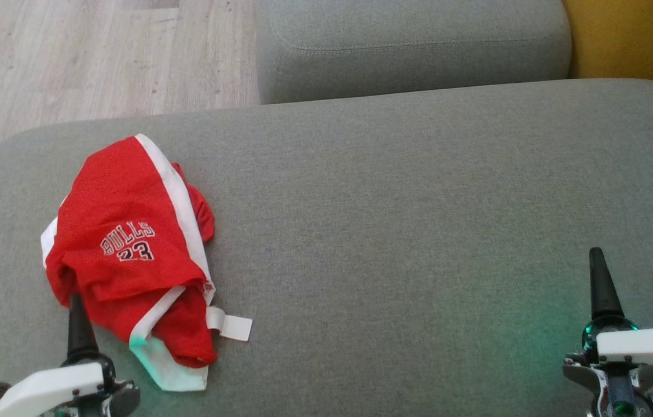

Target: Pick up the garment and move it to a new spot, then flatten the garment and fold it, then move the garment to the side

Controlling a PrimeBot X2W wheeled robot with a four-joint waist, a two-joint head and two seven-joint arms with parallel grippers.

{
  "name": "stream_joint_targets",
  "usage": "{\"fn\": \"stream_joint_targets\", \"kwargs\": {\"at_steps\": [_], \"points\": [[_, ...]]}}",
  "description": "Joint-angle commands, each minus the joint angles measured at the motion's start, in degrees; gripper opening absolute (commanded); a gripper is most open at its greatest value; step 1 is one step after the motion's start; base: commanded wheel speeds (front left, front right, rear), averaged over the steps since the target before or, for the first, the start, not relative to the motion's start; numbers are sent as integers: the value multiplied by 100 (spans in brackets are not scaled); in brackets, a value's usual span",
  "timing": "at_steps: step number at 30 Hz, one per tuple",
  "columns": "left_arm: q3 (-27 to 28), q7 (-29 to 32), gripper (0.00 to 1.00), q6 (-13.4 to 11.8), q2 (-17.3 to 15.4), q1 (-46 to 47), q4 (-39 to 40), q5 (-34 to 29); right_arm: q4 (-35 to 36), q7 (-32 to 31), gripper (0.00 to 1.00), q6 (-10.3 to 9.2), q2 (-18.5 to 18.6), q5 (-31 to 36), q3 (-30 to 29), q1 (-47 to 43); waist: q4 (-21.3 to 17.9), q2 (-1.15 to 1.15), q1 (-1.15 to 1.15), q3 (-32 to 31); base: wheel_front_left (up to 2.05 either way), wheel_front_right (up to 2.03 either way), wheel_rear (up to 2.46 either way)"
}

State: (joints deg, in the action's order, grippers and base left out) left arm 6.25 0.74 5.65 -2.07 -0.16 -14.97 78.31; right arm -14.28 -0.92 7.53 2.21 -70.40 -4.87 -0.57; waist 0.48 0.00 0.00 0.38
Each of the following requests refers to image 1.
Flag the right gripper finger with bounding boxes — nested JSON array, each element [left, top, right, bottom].
[[588, 247, 626, 321]]

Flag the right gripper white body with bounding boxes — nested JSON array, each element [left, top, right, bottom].
[[563, 315, 653, 417]]

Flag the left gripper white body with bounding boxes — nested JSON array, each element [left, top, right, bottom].
[[0, 353, 142, 417]]

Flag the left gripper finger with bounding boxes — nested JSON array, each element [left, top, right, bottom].
[[67, 292, 100, 363]]

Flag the red jersey shirt white sleeves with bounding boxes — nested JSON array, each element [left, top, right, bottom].
[[41, 215, 254, 392]]

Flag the red basketball shorts white stripe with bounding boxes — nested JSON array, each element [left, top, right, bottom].
[[45, 134, 216, 343]]

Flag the grey fabric sofa seat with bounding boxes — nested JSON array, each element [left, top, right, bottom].
[[0, 78, 653, 417]]

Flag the mustard yellow cushion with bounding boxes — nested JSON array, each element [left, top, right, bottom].
[[561, 0, 653, 97]]

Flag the grey sofa back cushion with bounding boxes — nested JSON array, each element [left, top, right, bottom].
[[254, 0, 572, 105]]

